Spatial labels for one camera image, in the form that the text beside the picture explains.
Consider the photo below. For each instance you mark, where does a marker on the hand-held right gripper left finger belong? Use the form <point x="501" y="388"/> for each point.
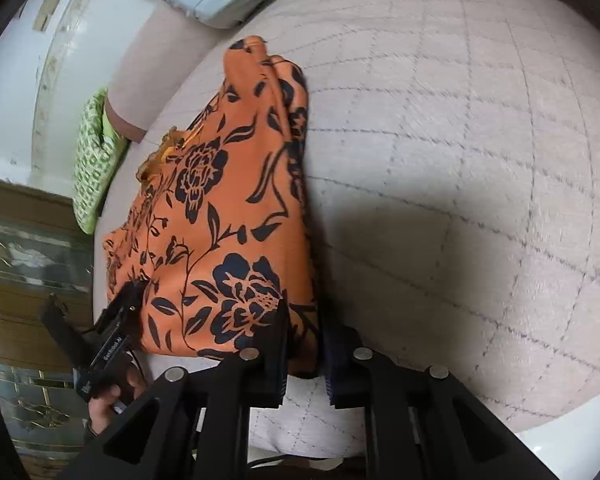
<point x="275" y="355"/>

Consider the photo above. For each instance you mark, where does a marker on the wooden door with glass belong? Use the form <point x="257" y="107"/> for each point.
<point x="25" y="270"/>

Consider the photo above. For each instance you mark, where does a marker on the beige wall switches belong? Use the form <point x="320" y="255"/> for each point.
<point x="47" y="10"/>

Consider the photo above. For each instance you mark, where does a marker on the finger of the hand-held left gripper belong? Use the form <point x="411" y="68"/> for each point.
<point x="62" y="330"/>
<point x="130" y="297"/>

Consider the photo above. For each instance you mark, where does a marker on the orange floral shirt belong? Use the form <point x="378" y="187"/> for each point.
<point x="230" y="210"/>

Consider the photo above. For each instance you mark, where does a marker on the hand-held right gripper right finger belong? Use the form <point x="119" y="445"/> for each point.
<point x="337" y="370"/>

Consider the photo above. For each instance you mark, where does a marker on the green patterned pillow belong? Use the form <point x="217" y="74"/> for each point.
<point x="92" y="170"/>

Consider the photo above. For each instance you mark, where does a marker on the person's left hand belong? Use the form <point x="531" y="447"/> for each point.
<point x="107" y="410"/>

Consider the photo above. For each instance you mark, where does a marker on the pink bolster cushion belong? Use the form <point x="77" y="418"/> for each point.
<point x="145" y="75"/>

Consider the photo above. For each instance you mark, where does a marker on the pink quilted bed cover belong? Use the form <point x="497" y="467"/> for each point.
<point x="455" y="185"/>

